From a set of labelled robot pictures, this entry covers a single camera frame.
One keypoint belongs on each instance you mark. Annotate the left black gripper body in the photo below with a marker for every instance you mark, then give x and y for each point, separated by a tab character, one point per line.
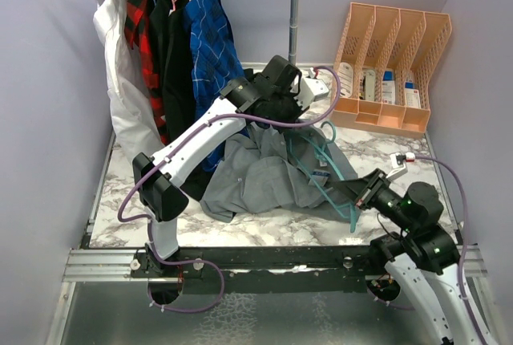
285	108

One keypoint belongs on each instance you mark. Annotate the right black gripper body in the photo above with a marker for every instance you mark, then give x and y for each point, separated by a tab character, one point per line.
379	193

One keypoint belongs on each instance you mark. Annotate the teal plastic hanger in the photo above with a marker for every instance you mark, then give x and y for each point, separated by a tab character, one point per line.
315	153

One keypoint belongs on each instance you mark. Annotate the grey shirt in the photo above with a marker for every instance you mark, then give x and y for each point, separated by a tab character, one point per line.
256	176

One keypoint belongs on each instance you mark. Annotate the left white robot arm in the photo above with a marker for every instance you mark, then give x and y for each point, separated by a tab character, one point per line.
160	177

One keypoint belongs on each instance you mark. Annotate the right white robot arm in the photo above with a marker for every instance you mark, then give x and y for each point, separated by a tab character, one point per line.
422	257

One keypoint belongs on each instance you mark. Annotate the blue plaid shirt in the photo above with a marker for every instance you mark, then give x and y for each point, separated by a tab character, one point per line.
214	56

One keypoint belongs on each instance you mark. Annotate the white shirt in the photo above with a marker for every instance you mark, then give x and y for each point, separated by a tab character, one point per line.
131	114

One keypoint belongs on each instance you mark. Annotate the red black plaid shirt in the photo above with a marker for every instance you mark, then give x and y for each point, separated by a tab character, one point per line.
137	33

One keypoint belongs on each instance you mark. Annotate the grey boxed item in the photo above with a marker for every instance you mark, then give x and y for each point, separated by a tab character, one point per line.
367	84

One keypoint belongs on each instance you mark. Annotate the peach plastic file organizer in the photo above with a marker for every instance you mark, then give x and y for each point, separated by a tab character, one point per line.
398	39

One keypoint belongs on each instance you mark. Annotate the blue white box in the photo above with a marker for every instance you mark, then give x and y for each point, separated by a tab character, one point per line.
388	87

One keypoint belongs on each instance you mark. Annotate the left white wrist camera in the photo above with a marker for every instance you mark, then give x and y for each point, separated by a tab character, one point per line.
309	88

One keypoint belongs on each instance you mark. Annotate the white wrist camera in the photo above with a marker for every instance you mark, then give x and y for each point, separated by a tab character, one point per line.
399	163
309	88

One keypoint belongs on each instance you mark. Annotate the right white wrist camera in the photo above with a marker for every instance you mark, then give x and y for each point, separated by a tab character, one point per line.
399	163

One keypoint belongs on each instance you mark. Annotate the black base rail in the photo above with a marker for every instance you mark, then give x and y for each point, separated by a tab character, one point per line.
263	270

